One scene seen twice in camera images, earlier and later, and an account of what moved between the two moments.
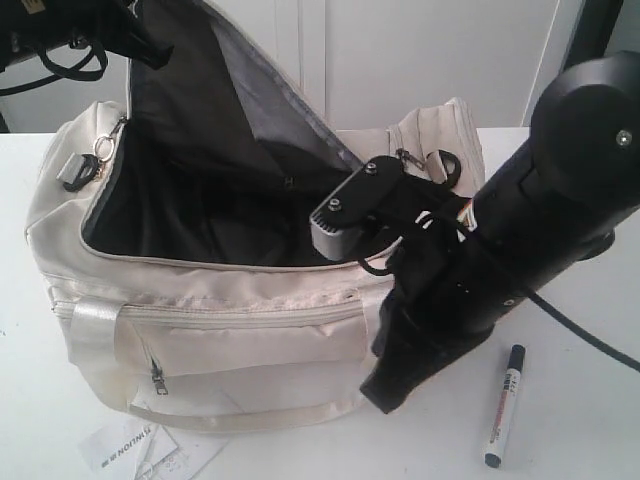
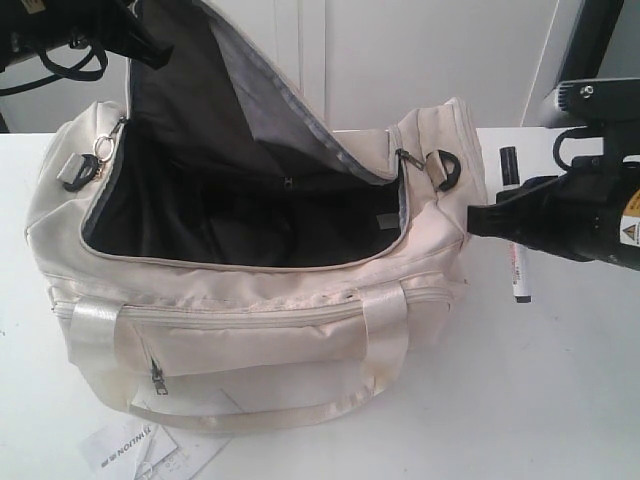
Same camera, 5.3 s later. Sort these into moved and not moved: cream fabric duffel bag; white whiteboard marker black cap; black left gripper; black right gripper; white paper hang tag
Moved: black right gripper; white whiteboard marker black cap
Not moved: white paper hang tag; black left gripper; cream fabric duffel bag
